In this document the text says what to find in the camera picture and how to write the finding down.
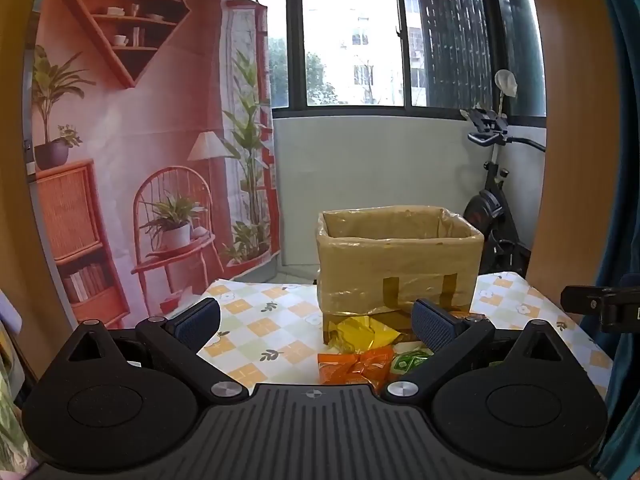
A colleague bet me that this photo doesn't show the white mannequin head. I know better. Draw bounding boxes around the white mannequin head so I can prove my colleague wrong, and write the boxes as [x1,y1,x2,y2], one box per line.
[494,70,518,116]

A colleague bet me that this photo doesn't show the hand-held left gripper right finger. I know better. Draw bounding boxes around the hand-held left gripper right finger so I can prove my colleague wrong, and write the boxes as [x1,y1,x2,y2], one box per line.
[381,298,572,406]

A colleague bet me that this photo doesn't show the printed room backdrop cloth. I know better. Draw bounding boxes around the printed room backdrop cloth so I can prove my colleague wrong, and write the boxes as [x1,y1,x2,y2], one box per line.
[22,0,281,331]

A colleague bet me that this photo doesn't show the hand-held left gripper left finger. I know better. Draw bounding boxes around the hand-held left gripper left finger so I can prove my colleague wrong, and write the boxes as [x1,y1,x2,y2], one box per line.
[64,297,250,403]

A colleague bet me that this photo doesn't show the dark framed window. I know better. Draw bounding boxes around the dark framed window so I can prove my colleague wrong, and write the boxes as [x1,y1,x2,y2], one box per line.
[200,0,548,118]

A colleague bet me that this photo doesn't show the yellow foil snack packet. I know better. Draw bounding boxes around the yellow foil snack packet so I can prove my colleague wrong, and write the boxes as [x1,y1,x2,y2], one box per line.
[330,316,403,356]

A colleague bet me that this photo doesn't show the taped cardboard box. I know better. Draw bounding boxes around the taped cardboard box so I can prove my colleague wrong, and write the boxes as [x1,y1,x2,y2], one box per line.
[315,204,485,346]

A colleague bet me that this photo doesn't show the green snack packet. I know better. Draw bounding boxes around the green snack packet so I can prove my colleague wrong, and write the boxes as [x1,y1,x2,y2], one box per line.
[387,342,436,378]

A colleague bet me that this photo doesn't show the green patterned cloth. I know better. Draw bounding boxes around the green patterned cloth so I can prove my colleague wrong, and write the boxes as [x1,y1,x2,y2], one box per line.
[0,320,38,476]

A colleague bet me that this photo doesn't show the orange snack packet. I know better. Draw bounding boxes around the orange snack packet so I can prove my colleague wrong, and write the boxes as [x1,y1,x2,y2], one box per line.
[317,345,396,391]

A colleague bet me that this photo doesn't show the checked floral tablecloth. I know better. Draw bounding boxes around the checked floral tablecloth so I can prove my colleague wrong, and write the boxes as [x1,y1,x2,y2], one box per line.
[197,271,615,401]

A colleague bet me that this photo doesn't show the black exercise bike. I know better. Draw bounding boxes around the black exercise bike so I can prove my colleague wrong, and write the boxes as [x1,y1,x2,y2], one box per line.
[459,105,547,278]

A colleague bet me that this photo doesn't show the brown wooden panel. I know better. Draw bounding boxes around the brown wooden panel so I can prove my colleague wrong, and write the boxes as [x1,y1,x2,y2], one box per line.
[0,0,66,376]
[525,0,631,311]

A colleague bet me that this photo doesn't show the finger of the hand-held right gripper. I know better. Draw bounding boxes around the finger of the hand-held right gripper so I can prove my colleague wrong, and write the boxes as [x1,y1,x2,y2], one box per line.
[560,284,608,319]

